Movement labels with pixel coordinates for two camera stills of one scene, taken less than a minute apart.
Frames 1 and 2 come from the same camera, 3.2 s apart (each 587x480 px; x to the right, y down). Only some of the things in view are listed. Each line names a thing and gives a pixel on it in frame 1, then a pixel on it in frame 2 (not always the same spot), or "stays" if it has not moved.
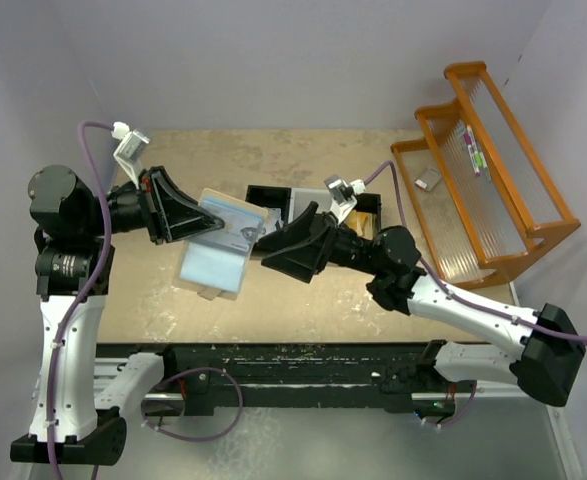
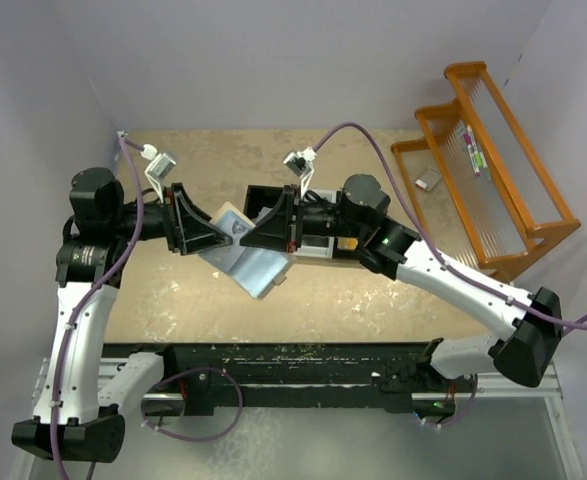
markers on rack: x=478 y=158 stays
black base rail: x=391 y=374 stays
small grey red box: x=429 y=179 stays
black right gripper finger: x=303 y=260 to x=272 y=231
